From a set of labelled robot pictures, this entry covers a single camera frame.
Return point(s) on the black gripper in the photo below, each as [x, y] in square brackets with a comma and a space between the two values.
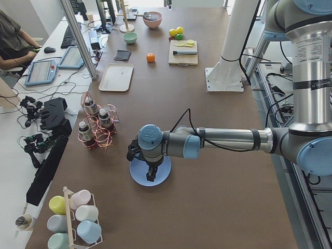
[153, 164]

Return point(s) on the blue plate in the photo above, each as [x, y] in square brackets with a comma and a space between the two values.
[139, 169]

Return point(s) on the orange fruit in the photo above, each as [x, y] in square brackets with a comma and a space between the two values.
[150, 57]

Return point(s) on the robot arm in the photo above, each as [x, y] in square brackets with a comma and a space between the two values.
[307, 141]

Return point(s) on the tea bottle two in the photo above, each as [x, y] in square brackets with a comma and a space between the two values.
[105, 120]

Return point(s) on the pink cup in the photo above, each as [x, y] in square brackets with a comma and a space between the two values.
[79, 198]

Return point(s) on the white cup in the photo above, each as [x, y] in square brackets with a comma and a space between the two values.
[87, 212]

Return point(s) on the tea bottle three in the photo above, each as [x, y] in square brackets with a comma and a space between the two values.
[86, 135]

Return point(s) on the blue cup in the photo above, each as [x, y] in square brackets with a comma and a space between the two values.
[89, 231]

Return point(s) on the wooden cup rack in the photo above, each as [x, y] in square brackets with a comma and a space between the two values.
[72, 223]

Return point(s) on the tea bottle one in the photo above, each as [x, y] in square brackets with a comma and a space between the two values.
[91, 107]

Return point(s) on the yellow cup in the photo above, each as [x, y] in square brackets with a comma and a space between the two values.
[57, 205]

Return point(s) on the cream rabbit tray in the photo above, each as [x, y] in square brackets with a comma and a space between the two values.
[116, 77]

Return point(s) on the grey cup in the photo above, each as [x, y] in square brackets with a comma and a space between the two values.
[57, 224]

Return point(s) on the green cup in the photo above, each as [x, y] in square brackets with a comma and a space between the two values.
[58, 241]

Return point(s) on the grey folded cloth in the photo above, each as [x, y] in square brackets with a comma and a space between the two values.
[122, 55]

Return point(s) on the wooden cutting board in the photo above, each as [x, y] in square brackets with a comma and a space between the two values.
[183, 60]

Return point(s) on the paper cup with utensils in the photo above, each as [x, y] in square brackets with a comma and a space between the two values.
[25, 222]

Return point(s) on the yellow plastic knife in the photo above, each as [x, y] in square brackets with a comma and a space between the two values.
[184, 44]

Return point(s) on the green bowl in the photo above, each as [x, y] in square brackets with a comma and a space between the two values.
[130, 37]

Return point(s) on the teach pendant far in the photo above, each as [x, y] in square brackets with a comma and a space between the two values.
[71, 60]

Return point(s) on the teach pendant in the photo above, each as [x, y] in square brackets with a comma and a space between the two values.
[71, 60]
[41, 72]

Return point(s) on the green lime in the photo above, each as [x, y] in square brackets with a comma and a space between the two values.
[179, 37]

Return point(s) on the whole lemon two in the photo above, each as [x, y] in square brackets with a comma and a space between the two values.
[180, 30]

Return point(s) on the wooden cup tree stand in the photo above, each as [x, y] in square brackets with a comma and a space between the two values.
[126, 27]

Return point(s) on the teach pendant near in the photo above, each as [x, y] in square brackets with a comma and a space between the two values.
[41, 72]

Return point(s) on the pink bowl with ice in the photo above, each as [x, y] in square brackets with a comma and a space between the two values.
[153, 24]

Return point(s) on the black keyboard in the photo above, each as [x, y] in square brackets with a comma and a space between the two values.
[68, 39]

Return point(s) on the metal ice scoop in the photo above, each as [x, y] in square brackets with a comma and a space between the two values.
[148, 15]

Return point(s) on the black computer mouse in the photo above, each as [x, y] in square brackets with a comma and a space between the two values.
[48, 50]

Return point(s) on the seated person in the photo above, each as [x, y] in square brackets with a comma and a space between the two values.
[18, 48]

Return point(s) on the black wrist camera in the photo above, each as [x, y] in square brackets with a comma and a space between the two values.
[134, 151]

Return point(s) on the copper wire bottle rack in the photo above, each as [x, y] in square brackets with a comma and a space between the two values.
[103, 136]

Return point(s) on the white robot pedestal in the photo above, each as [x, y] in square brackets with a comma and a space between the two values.
[226, 75]

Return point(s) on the aluminium frame post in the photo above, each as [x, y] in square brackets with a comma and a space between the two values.
[72, 22]

